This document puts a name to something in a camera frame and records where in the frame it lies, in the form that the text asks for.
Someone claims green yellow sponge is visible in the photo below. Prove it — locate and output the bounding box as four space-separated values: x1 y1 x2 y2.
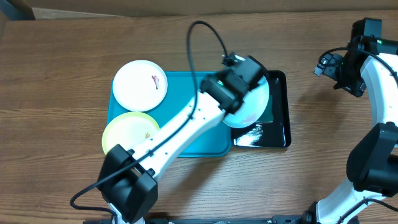
258 95 274 123

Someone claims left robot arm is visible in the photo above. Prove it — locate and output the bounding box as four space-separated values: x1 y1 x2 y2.
97 55 269 223

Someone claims black water tray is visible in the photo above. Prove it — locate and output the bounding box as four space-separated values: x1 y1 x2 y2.
231 70 292 147

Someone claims light blue plate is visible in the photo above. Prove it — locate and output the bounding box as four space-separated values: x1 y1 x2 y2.
223 77 270 129

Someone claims teal plastic tray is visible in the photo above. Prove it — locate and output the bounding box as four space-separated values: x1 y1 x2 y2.
106 71 232 157

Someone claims white plate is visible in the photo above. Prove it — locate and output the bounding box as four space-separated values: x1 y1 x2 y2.
112 60 168 112

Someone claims yellow plate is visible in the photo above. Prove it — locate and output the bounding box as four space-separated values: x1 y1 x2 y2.
102 112 160 154

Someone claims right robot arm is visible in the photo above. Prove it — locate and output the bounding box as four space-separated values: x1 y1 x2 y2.
295 17 397 223

